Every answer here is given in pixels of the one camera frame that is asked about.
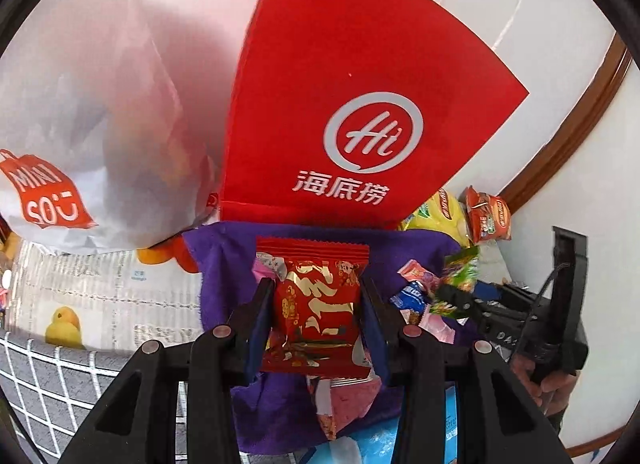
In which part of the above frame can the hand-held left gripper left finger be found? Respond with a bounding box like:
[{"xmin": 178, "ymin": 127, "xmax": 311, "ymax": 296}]
[{"xmin": 57, "ymin": 277, "xmax": 278, "ymax": 464}]

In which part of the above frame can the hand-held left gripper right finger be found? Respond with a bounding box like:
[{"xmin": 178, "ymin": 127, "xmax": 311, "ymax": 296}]
[{"xmin": 359, "ymin": 275, "xmax": 576, "ymax": 464}]

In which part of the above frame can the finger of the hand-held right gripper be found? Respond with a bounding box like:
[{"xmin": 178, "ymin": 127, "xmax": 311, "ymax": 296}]
[
  {"xmin": 475, "ymin": 283, "xmax": 538, "ymax": 317},
  {"xmin": 432, "ymin": 287, "xmax": 526, "ymax": 345}
]

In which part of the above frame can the green snack packet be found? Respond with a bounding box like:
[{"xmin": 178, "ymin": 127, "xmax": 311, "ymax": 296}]
[{"xmin": 429, "ymin": 245, "xmax": 481, "ymax": 317}]

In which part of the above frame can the red gold-print snack packet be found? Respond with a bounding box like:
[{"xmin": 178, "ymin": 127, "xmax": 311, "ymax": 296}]
[{"xmin": 256, "ymin": 237, "xmax": 376, "ymax": 379}]

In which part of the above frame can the person's right hand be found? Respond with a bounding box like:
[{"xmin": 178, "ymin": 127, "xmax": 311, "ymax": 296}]
[{"xmin": 512, "ymin": 356, "xmax": 571, "ymax": 417}]

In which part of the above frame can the blue snack packet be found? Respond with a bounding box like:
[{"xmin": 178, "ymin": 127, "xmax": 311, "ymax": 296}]
[{"xmin": 389, "ymin": 281, "xmax": 431, "ymax": 325}]

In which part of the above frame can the pale pink peach-print snack packet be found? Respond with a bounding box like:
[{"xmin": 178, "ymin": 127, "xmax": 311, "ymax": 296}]
[{"xmin": 417, "ymin": 311, "xmax": 466, "ymax": 345}]

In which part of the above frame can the pink textured snack wrapper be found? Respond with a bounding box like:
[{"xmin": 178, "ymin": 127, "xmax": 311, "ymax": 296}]
[{"xmin": 320, "ymin": 378, "xmax": 382, "ymax": 434}]

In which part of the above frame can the pink silver snack packet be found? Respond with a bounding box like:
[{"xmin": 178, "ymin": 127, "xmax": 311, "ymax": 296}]
[{"xmin": 252, "ymin": 251, "xmax": 288, "ymax": 285}]

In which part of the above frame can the orange chip bag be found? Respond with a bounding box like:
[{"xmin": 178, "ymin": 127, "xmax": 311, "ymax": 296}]
[{"xmin": 465, "ymin": 185, "xmax": 513, "ymax": 244}]

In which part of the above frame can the purple towel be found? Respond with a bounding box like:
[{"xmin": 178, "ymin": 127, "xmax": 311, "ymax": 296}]
[{"xmin": 182, "ymin": 221, "xmax": 461, "ymax": 455}]

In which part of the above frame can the blue tissue pack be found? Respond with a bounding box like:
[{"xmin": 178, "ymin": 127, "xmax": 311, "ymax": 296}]
[{"xmin": 300, "ymin": 384, "xmax": 461, "ymax": 464}]

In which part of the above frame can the yellow chip bag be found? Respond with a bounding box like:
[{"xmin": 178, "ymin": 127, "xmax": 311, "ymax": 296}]
[{"xmin": 397, "ymin": 189, "xmax": 473, "ymax": 247}]

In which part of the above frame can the fruit-printed paper sheet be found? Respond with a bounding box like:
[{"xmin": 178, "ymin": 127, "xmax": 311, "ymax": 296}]
[{"xmin": 0, "ymin": 237, "xmax": 511, "ymax": 355}]

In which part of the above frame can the grey checked blanket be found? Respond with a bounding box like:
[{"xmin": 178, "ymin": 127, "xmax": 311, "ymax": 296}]
[{"xmin": 0, "ymin": 329, "xmax": 191, "ymax": 464}]

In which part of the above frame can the red paper bag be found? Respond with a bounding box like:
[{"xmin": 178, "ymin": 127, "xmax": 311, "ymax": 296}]
[{"xmin": 220, "ymin": 0, "xmax": 531, "ymax": 232}]

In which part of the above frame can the white plastic bag red label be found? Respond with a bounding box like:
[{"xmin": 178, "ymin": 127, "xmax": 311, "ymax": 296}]
[{"xmin": 0, "ymin": 0, "xmax": 221, "ymax": 255}]

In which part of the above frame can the brown wooden door frame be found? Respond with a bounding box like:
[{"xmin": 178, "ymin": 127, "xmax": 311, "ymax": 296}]
[{"xmin": 500, "ymin": 34, "xmax": 633, "ymax": 212}]

